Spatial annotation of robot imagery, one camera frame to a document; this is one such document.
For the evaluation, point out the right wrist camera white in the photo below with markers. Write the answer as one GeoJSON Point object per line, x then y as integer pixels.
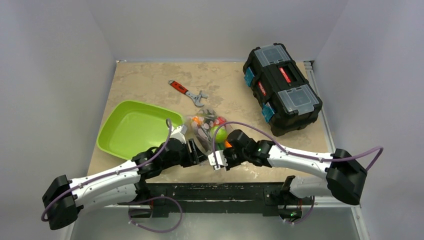
{"type": "Point", "coordinates": [217, 160]}

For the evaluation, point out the black mounting base rail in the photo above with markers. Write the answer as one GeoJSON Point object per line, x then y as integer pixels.
{"type": "Point", "coordinates": [266, 198]}

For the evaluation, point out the red handled adjustable wrench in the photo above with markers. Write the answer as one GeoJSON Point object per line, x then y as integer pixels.
{"type": "Point", "coordinates": [196, 98]}

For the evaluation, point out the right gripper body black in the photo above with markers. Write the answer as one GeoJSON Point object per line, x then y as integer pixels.
{"type": "Point", "coordinates": [226, 154]}

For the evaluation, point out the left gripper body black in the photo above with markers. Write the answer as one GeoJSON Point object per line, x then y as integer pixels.
{"type": "Point", "coordinates": [185, 158]}

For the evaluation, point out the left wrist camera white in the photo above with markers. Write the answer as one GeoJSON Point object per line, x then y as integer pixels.
{"type": "Point", "coordinates": [179, 133]}

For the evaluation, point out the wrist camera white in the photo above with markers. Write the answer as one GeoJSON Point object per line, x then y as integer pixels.
{"type": "Point", "coordinates": [217, 160]}
{"type": "Point", "coordinates": [179, 133]}

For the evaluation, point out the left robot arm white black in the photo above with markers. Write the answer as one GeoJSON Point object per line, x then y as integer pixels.
{"type": "Point", "coordinates": [65, 198]}

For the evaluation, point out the clear zip top bag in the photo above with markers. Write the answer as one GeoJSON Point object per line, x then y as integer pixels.
{"type": "Point", "coordinates": [200, 124]}

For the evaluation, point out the black plastic toolbox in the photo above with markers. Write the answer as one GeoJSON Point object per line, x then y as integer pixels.
{"type": "Point", "coordinates": [287, 101]}

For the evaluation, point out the green plastic tray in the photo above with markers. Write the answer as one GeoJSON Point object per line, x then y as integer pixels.
{"type": "Point", "coordinates": [133, 127]}

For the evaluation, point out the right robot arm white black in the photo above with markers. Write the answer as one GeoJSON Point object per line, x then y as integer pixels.
{"type": "Point", "coordinates": [336, 174]}

